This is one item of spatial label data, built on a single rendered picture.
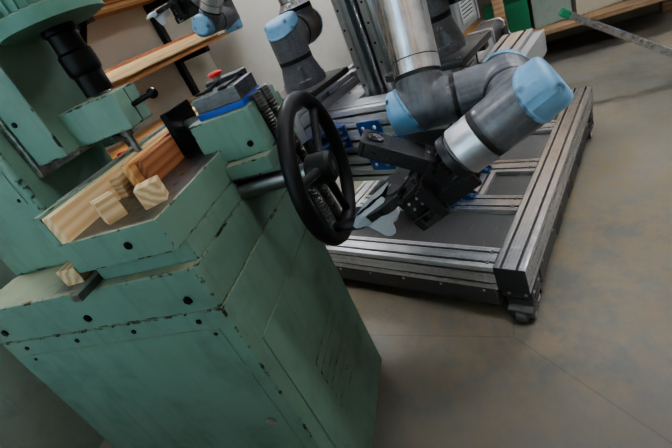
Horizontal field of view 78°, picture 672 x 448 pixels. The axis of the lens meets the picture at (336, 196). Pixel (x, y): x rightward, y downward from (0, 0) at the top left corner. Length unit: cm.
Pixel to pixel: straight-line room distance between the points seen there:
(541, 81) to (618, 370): 94
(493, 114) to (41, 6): 68
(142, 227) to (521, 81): 55
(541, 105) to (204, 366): 71
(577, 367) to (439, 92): 92
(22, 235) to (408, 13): 86
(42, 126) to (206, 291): 43
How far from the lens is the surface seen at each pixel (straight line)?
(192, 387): 96
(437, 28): 114
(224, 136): 80
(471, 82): 65
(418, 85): 66
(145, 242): 69
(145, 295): 79
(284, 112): 68
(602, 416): 128
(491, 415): 129
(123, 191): 85
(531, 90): 55
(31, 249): 108
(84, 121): 90
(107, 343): 96
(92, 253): 77
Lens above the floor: 109
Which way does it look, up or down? 26 degrees down
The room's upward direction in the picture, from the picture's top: 24 degrees counter-clockwise
